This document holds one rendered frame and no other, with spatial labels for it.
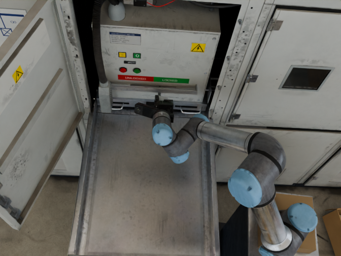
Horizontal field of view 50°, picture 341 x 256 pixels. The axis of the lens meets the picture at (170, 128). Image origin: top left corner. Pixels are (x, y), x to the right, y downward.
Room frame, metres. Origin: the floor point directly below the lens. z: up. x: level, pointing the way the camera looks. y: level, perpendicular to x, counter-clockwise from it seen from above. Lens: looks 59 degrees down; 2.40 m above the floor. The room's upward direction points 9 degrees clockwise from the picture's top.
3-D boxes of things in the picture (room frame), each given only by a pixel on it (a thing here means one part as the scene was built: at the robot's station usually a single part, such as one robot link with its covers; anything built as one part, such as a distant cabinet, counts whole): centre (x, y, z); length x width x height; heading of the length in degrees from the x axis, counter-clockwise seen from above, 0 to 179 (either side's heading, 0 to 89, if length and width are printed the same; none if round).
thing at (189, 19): (1.26, 0.14, 1.15); 0.51 x 0.50 x 0.48; 7
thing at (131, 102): (1.02, 0.11, 0.89); 0.54 x 0.05 x 0.06; 97
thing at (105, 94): (0.92, 0.31, 1.04); 0.08 x 0.05 x 0.17; 7
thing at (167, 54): (1.01, 0.11, 1.15); 0.48 x 0.01 x 0.48; 97
